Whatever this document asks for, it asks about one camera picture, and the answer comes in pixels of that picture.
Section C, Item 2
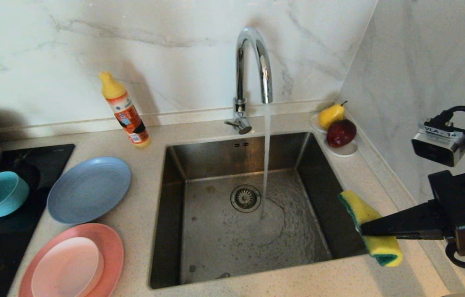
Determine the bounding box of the small white fruit dish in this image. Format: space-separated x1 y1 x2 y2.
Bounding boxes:
309 114 359 158

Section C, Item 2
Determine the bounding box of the chrome gooseneck faucet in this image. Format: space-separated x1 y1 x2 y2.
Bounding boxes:
224 27 273 135

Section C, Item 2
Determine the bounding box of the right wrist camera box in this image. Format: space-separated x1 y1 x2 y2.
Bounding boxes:
411 120 465 167

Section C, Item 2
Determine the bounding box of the round metal drain strainer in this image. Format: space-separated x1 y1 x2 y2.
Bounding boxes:
230 185 262 213

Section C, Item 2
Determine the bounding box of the yellow pear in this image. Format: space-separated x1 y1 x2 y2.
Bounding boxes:
318 101 348 130

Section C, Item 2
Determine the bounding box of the black frying pan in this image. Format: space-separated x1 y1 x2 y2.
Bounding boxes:
0 162 42 231

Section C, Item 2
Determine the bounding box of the large salmon pink plate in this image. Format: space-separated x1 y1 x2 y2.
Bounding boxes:
18 223 124 297

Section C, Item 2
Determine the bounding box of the dark red apple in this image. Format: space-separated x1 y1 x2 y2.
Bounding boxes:
326 120 357 148

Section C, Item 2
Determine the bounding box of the black induction cooktop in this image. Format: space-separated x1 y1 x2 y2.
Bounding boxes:
0 144 75 297

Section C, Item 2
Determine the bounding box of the small pale pink plate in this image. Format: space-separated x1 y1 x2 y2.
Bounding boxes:
31 236 104 297

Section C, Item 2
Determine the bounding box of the orange yellow-capped detergent bottle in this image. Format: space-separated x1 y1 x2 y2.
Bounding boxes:
99 71 151 148

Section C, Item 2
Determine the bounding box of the blue plate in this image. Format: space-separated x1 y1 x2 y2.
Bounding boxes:
47 156 132 225

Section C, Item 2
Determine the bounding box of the yellow fish-shaped sponge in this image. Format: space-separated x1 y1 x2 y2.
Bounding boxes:
338 190 403 267

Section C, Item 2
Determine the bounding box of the stainless steel sink basin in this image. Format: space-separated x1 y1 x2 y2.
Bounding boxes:
149 132 377 289

